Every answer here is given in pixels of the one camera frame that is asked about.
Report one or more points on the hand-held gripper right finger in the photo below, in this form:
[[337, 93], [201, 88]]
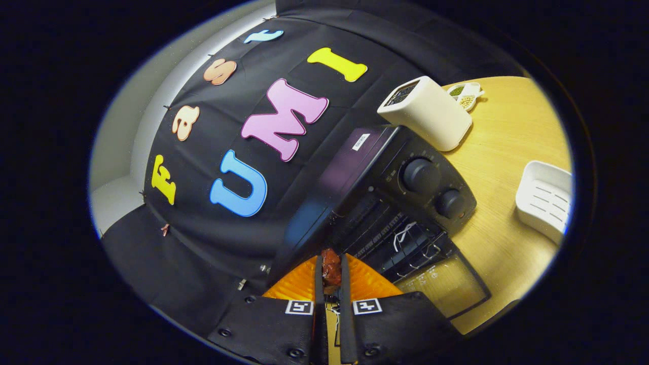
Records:
[[347, 324]]

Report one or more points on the reddish brown meat slice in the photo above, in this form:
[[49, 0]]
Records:
[[332, 268]]

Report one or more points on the black backdrop cloth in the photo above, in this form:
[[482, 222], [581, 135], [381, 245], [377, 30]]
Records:
[[203, 243]]

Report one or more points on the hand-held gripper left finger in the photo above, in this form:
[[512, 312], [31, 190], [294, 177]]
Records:
[[319, 324]]

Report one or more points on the white pop-up toaster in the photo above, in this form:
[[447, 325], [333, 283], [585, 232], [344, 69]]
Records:
[[431, 116]]

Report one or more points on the white divided bean dish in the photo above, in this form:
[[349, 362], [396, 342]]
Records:
[[466, 99]]

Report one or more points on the white rectangular dish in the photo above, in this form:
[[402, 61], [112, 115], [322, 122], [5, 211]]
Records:
[[542, 197]]

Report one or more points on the pink clip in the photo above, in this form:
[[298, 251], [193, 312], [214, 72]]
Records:
[[165, 229]]

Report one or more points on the black toaster oven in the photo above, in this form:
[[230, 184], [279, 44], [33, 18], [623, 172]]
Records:
[[355, 162]]

